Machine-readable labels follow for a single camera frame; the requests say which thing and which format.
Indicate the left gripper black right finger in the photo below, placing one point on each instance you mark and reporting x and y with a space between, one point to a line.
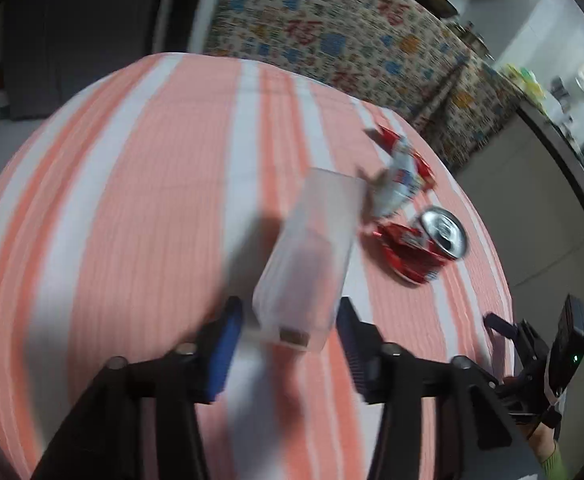
474 439

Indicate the green sleeve forearm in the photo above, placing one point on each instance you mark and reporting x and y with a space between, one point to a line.
547 452

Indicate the patterned floral counter cloth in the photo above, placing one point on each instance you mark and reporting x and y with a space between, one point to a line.
392 53

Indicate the dark grey refrigerator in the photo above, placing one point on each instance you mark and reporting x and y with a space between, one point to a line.
52 49

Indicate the red white wrapper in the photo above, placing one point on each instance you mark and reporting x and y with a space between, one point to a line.
406 175

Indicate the crushed red soda can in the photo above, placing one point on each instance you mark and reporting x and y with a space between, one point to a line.
419 250

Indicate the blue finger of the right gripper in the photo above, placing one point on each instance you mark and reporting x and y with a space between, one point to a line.
500 326

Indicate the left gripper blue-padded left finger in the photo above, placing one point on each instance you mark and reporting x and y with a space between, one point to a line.
194 372

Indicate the translucent plastic box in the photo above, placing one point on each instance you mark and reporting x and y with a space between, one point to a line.
296 298

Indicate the orange white striped tablecloth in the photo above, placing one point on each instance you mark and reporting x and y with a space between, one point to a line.
157 192

